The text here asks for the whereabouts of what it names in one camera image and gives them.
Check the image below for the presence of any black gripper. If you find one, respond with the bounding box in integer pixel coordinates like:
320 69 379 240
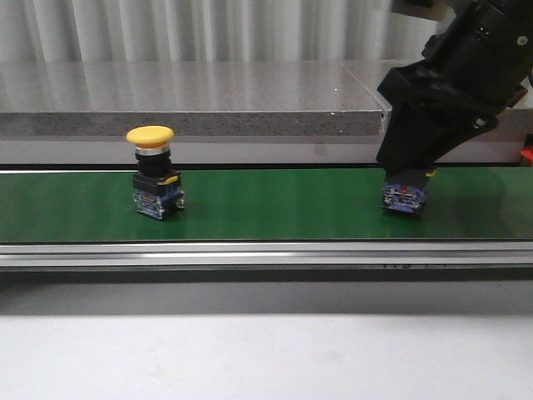
376 1 532 172

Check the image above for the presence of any red mushroom push button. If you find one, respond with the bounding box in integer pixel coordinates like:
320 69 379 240
381 168 436 215

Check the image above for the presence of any yellow mushroom push button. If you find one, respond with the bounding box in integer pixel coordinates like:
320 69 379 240
127 125 185 220

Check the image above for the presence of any green conveyor belt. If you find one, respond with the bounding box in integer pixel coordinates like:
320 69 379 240
1 167 532 243

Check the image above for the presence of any red plastic object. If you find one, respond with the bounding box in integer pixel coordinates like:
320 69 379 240
520 134 533 167

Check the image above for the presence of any grey stone counter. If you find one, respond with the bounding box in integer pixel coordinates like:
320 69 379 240
0 57 533 166

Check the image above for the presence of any white pleated curtain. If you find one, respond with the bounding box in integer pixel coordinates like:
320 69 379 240
1 0 454 62

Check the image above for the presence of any aluminium conveyor frame rail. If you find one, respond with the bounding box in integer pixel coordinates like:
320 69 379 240
1 239 532 282

